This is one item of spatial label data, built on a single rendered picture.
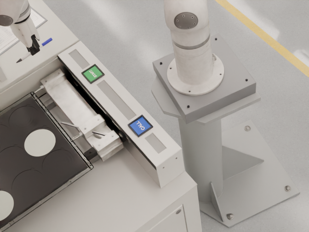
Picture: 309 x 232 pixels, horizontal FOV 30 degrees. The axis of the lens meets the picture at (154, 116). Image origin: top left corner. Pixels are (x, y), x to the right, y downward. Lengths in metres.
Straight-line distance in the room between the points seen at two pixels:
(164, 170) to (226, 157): 0.83
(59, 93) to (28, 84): 0.11
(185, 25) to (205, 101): 0.35
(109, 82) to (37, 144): 0.30
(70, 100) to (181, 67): 0.39
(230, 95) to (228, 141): 0.92
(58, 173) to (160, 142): 0.33
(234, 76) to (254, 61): 1.16
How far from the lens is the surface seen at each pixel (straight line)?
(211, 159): 2.29
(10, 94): 1.96
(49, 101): 1.98
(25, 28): 1.76
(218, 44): 2.01
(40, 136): 1.85
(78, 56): 1.93
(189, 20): 1.57
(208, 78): 1.89
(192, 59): 1.78
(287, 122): 2.86
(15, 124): 1.91
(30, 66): 1.94
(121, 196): 1.78
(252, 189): 2.66
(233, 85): 1.89
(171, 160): 1.68
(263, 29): 3.21
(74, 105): 1.91
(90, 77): 1.86
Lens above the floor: 2.41
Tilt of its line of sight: 56 degrees down
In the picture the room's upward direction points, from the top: 12 degrees counter-clockwise
